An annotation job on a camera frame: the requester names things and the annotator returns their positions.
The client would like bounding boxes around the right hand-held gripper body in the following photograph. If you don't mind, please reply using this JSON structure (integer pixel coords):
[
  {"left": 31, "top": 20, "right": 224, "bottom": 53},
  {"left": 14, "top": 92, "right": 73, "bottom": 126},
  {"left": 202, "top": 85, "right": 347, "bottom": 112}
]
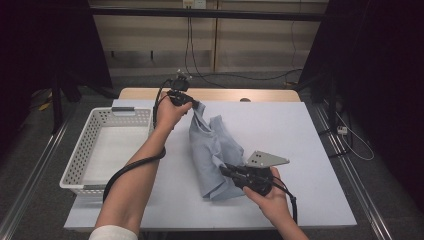
[{"left": 231, "top": 150, "right": 290, "bottom": 197}]

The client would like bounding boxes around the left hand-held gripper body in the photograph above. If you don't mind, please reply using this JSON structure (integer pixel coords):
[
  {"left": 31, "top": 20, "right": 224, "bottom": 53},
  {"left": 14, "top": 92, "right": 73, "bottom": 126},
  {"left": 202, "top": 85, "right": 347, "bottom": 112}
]
[{"left": 166, "top": 69, "right": 198, "bottom": 108}]

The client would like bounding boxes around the light blue tank top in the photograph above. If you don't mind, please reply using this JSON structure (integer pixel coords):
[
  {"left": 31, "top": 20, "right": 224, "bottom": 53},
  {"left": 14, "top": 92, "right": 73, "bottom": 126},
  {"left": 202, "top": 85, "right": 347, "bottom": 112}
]
[{"left": 188, "top": 101, "right": 249, "bottom": 202}]

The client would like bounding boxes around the white perforated plastic basket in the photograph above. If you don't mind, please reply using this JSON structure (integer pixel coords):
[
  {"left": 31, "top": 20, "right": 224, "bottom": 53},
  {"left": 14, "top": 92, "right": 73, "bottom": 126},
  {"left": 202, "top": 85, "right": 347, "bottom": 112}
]
[{"left": 59, "top": 106, "right": 155, "bottom": 196}]

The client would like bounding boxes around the person's left hand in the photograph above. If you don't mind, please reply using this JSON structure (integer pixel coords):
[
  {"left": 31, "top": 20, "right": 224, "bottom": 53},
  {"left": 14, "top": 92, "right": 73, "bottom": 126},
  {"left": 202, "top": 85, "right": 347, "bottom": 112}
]
[{"left": 153, "top": 91, "right": 194, "bottom": 133}]

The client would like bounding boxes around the person's right hand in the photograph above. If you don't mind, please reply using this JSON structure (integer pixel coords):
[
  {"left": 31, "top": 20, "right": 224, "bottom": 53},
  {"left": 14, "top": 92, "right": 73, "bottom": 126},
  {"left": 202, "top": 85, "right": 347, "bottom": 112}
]
[{"left": 242, "top": 167, "right": 292, "bottom": 226}]

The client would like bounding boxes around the black horizontal bar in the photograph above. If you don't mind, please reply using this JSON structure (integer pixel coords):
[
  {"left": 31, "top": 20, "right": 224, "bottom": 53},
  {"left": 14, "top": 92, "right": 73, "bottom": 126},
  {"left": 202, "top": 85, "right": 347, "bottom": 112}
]
[{"left": 89, "top": 7, "right": 329, "bottom": 23}]

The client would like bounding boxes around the black stand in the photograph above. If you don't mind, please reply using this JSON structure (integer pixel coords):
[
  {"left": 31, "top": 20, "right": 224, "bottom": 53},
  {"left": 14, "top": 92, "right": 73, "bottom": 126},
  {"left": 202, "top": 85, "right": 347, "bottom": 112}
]
[
  {"left": 49, "top": 71, "right": 118, "bottom": 135},
  {"left": 293, "top": 73, "right": 339, "bottom": 133}
]

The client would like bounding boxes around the white sleeve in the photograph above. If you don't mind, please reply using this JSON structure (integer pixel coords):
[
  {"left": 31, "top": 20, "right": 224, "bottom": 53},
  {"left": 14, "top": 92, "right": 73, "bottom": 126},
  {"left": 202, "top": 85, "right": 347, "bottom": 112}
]
[{"left": 88, "top": 224, "right": 139, "bottom": 240}]

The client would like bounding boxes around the black curtain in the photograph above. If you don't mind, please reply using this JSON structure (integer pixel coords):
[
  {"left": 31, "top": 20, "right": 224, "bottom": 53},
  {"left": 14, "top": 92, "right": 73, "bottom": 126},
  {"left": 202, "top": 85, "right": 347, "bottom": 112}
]
[
  {"left": 299, "top": 0, "right": 424, "bottom": 214},
  {"left": 0, "top": 0, "right": 113, "bottom": 158}
]

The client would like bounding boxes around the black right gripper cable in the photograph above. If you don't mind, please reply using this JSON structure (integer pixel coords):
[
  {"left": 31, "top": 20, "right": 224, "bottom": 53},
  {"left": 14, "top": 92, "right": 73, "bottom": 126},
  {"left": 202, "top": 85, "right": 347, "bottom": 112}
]
[{"left": 271, "top": 176, "right": 299, "bottom": 225}]

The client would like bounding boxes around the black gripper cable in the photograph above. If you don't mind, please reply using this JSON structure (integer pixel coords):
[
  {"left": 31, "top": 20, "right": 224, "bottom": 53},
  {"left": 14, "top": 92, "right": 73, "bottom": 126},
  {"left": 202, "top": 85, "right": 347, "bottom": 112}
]
[
  {"left": 102, "top": 78, "right": 183, "bottom": 204},
  {"left": 271, "top": 176, "right": 299, "bottom": 225}
]

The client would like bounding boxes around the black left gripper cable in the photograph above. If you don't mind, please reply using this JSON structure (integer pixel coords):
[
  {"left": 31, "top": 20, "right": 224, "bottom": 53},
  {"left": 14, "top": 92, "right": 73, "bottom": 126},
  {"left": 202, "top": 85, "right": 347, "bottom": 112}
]
[{"left": 102, "top": 78, "right": 183, "bottom": 204}]

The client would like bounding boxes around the white wall socket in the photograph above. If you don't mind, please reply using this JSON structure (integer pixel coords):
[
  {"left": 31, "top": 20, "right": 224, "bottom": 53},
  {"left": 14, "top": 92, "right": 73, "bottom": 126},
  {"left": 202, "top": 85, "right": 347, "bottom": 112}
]
[{"left": 182, "top": 0, "right": 208, "bottom": 10}]

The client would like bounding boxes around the metal floor rail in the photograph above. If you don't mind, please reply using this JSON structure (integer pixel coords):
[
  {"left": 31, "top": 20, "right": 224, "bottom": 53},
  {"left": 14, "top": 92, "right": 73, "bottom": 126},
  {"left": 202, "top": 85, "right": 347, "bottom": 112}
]
[
  {"left": 0, "top": 121, "right": 70, "bottom": 240},
  {"left": 311, "top": 103, "right": 395, "bottom": 240}
]

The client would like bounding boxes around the thin black wall cable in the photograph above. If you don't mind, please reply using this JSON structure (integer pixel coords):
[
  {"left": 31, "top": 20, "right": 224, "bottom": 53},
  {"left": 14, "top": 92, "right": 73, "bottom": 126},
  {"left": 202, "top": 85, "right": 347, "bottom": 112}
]
[{"left": 285, "top": 0, "right": 303, "bottom": 86}]

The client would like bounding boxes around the white floor cable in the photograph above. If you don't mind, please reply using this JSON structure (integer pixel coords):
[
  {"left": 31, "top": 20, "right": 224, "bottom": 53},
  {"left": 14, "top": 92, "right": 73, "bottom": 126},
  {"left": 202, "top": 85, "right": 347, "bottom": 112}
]
[{"left": 334, "top": 111, "right": 375, "bottom": 162}]

